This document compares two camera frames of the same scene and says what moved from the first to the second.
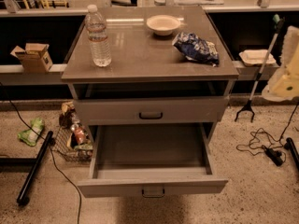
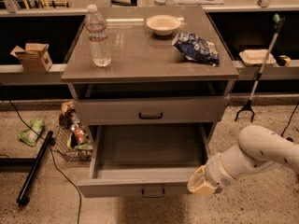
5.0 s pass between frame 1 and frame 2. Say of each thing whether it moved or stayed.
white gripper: moved
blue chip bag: stayed
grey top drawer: stayed
